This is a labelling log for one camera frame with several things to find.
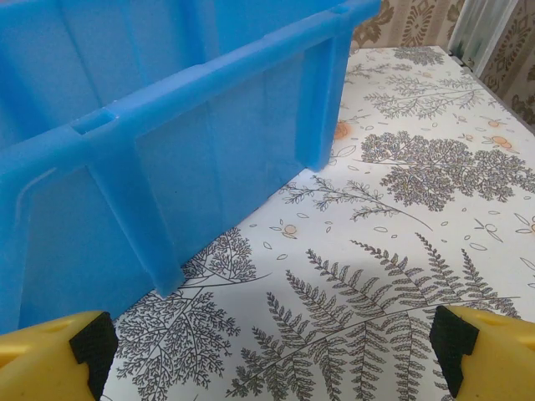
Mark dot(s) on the blue plastic bin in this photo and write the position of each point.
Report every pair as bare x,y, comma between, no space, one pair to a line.
209,146

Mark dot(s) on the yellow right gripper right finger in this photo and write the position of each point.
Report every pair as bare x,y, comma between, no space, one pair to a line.
493,359

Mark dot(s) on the aluminium frame post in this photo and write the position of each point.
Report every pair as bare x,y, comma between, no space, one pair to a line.
472,25

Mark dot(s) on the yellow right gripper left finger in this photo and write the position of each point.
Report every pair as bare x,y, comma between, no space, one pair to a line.
46,359

